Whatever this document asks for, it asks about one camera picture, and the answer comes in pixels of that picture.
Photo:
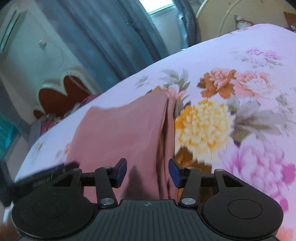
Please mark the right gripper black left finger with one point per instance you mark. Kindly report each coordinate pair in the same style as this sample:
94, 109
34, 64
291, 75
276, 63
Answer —
106, 179

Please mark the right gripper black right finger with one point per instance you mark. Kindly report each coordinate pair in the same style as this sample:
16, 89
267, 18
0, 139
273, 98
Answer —
188, 179

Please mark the pink knit sweater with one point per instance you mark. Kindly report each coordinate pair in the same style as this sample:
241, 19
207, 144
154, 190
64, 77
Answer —
142, 132

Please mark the floral pink bed sheet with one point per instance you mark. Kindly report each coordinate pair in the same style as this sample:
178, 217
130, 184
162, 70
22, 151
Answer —
234, 110

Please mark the red and white chair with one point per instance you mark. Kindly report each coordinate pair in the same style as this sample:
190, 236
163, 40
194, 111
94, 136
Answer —
59, 98

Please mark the blue curtain left panel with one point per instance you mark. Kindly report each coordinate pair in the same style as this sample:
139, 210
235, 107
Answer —
112, 39

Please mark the blue curtain panel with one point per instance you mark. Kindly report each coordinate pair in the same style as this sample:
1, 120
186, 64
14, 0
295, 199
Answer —
189, 28
112, 39

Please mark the blue curtain right panel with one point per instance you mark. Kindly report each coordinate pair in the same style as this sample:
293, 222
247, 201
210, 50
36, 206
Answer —
189, 28

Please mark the cream wooden headboard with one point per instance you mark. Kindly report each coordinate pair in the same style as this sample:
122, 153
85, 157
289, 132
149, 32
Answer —
217, 18

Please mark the embroidered pillow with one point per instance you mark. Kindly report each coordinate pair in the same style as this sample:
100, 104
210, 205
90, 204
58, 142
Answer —
242, 23

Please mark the orange pillow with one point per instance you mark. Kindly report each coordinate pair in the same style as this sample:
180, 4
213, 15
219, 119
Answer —
291, 20

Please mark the white wall air conditioner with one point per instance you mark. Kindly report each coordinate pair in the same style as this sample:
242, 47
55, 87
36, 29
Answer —
12, 18

